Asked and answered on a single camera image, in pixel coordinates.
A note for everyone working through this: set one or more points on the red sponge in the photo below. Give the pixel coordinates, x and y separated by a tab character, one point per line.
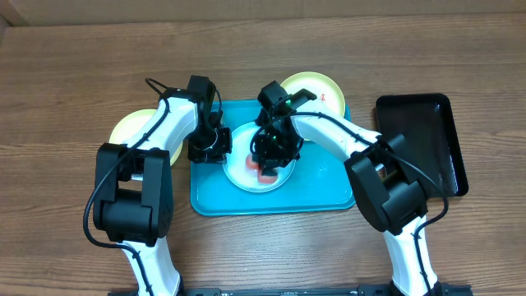
267	177

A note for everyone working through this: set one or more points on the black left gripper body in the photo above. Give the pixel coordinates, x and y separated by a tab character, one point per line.
206	144

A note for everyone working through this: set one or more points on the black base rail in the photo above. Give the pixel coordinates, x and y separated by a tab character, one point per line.
362	290

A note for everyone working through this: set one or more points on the light blue plate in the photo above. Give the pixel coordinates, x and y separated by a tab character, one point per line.
235	166

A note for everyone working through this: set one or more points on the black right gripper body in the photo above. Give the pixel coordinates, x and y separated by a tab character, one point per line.
282	151

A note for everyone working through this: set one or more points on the black tray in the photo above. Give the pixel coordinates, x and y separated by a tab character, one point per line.
427	123

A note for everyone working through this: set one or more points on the teal plastic tray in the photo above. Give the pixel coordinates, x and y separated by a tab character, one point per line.
318	181

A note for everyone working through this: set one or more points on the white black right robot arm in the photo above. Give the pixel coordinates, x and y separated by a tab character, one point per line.
391	193

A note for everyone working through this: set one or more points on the yellow plate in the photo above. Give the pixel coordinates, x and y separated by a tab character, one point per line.
131	127
319	84

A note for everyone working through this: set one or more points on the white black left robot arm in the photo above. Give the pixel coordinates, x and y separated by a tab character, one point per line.
131	207

